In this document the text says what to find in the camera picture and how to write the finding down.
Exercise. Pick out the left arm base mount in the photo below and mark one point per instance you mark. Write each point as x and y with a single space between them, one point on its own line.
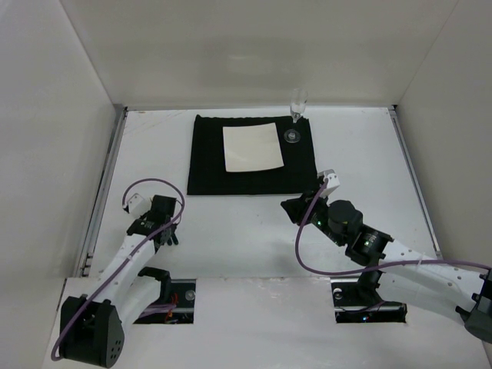
176 307

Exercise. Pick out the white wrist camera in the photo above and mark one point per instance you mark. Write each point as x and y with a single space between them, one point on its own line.
137 205
329 182

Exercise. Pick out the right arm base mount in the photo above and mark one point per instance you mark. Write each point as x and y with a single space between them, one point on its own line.
356 301

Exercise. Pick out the black cloth placemat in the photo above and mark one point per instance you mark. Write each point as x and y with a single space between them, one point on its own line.
208 175

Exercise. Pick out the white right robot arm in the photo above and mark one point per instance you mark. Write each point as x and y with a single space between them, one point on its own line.
458 290

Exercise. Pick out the clear wine glass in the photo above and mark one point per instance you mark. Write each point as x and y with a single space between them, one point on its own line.
299 98

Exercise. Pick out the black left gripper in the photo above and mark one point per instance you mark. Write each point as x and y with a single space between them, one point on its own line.
166 235

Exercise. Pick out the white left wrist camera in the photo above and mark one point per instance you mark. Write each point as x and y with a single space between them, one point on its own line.
137 205

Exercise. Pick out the white square plate black rim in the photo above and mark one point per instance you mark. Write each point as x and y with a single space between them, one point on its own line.
252 148

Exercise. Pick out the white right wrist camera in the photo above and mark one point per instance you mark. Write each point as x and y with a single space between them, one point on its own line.
329 182

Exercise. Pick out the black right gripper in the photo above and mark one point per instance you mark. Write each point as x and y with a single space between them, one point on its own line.
298 210

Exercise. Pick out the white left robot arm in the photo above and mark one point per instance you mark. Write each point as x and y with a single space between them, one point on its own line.
93 325

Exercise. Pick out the gold knife green handle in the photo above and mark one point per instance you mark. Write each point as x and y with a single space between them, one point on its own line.
174 239

